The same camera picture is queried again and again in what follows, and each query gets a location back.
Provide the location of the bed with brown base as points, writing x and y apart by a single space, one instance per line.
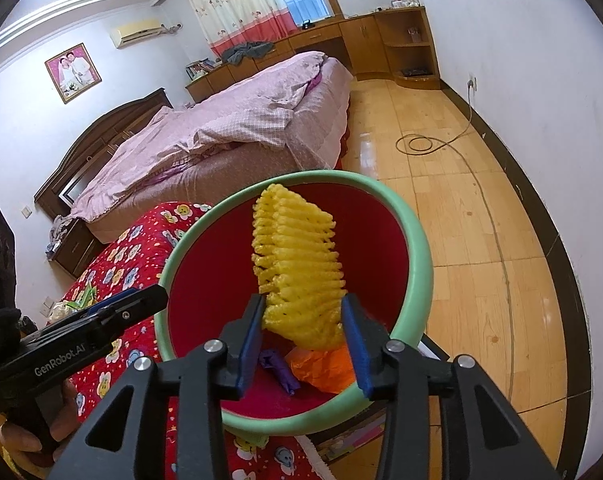
241 170

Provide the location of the grey clothes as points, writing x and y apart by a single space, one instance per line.
249 51

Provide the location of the crumpled cream paper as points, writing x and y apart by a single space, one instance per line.
58 310

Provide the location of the small items on cabinet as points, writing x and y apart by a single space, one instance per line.
404 0

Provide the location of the framed wedding photo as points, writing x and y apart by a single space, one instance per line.
73 72

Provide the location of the dark wooden nightstand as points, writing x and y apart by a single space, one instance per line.
78 250

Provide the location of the white wall socket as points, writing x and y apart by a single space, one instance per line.
48 306
473 83

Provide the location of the purple wrapper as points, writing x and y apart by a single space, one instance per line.
284 370

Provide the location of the orange plastic bag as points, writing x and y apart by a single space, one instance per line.
326 370

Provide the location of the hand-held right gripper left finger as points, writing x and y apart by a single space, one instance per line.
251 345

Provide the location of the crumpled cloth on nightstand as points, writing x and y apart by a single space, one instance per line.
62 227

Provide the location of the wooden desk cabinet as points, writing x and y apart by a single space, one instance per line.
366 40

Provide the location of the dark wooden headboard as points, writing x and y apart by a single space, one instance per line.
96 140

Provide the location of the person's left hand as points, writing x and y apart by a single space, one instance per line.
26 442

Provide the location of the pink quilt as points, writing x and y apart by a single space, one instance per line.
221 125

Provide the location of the red bin with green rim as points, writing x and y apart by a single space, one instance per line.
211 280

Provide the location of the cream and pink curtain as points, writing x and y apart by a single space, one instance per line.
236 5

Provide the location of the white wall switch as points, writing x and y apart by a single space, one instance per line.
26 211

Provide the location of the wall air conditioner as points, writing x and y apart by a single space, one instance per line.
136 34

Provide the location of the cup on shelf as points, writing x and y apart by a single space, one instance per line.
415 35

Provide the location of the row of books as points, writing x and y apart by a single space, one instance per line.
201 68

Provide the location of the black telephone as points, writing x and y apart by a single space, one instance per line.
307 24

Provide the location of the red flower-print blanket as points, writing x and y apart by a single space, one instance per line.
131 260

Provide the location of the yellow foam fruit net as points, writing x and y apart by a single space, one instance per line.
296 270

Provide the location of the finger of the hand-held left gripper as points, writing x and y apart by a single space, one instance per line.
136 305
106 302

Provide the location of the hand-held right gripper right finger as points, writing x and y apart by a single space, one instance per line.
357 350

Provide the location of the black device on shelf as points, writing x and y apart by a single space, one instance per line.
415 71

